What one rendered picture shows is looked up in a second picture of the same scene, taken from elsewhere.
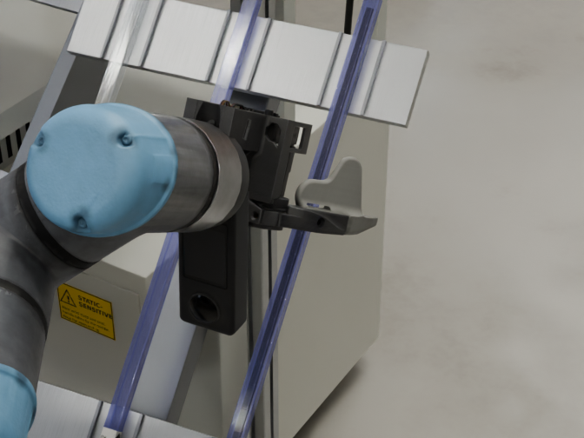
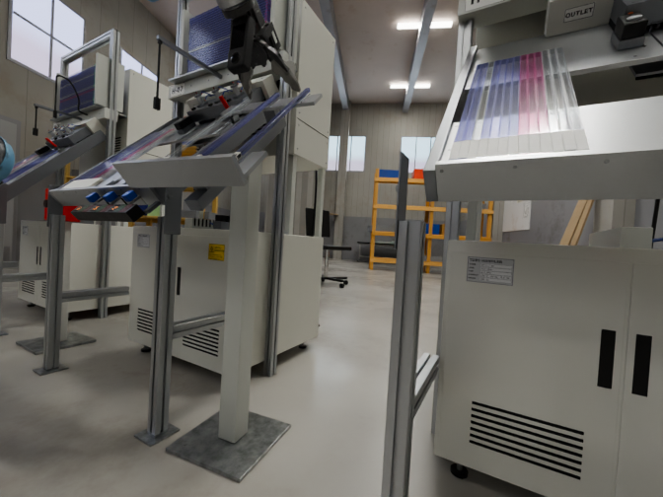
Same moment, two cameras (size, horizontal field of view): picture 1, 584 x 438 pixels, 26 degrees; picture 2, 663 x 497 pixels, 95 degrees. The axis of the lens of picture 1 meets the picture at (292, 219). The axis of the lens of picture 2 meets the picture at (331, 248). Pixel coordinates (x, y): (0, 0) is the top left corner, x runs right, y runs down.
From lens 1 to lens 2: 0.97 m
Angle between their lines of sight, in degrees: 34
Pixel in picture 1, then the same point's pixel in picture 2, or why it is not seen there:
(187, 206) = not seen: outside the picture
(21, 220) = not seen: outside the picture
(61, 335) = (206, 267)
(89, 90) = (227, 148)
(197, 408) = (239, 206)
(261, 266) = (276, 255)
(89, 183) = not seen: outside the picture
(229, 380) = (252, 195)
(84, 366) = (212, 277)
